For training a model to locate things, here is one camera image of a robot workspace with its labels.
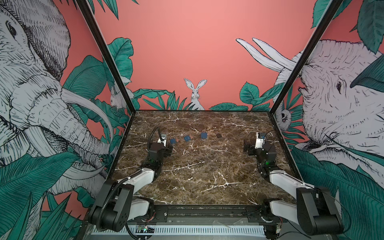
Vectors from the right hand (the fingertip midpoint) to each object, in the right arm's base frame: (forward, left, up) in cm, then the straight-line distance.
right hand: (251, 137), depth 87 cm
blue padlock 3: (+12, +27, -15) cm, 33 cm away
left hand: (-1, +55, -1) cm, 55 cm away
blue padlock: (+8, +50, -15) cm, 52 cm away
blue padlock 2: (+9, +40, -14) cm, 43 cm away
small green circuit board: (-44, +58, -13) cm, 74 cm away
